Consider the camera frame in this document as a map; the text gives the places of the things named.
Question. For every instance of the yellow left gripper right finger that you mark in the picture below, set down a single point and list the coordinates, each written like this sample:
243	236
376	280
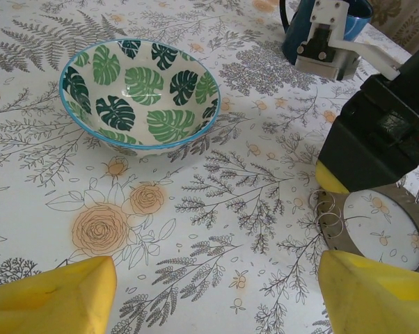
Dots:
376	299

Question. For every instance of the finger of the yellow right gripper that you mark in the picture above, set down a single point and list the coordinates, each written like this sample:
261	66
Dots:
362	163

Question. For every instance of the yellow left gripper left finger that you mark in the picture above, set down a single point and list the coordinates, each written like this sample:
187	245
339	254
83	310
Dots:
49	302

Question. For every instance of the dark blue mug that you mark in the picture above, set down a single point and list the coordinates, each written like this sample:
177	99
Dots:
296	35

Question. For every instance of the leaf print ceramic bowl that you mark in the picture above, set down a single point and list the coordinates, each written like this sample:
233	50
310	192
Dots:
140	90

